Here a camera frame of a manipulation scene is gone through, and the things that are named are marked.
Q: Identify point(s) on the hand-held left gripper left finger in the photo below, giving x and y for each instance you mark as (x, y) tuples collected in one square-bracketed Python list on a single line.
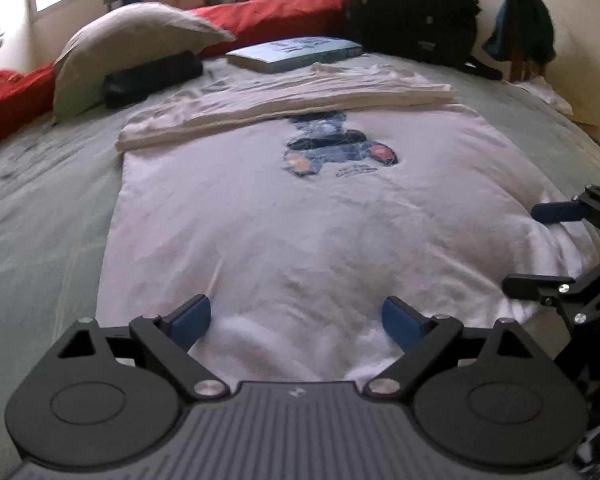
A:
[(192, 322)]

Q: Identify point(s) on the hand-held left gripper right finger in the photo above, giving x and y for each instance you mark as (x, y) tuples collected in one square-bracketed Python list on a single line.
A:
[(402, 325)]

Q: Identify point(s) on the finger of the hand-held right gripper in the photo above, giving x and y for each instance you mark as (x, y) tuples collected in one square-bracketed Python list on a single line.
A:
[(555, 212), (530, 285)]

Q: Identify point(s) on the white t-shirt with blue print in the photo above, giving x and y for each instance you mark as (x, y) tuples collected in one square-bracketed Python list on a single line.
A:
[(305, 240)]

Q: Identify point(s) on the stack of papers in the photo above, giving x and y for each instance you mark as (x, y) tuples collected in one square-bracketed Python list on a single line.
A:
[(550, 95)]

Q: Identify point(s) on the black pouch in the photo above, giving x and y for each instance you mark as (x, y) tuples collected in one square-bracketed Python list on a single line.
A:
[(150, 77)]

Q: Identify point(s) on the black backpack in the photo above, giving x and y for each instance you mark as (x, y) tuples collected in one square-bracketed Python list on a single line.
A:
[(410, 10)]

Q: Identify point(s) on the blue book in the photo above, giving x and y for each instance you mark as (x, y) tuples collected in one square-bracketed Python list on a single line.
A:
[(290, 52)]

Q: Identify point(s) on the grey-green pillow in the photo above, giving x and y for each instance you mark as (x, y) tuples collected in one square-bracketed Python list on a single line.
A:
[(130, 40)]

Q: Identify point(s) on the red quilt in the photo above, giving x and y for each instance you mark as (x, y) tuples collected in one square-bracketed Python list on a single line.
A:
[(280, 15)]

